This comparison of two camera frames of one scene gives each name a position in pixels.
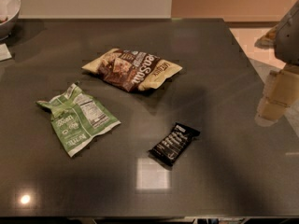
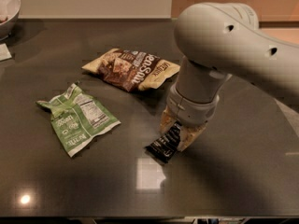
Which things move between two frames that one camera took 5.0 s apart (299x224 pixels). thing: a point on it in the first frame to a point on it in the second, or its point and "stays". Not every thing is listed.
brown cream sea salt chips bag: [131, 71] stays
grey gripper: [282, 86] to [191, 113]
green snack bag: [76, 117] stays
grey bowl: [10, 6] stays
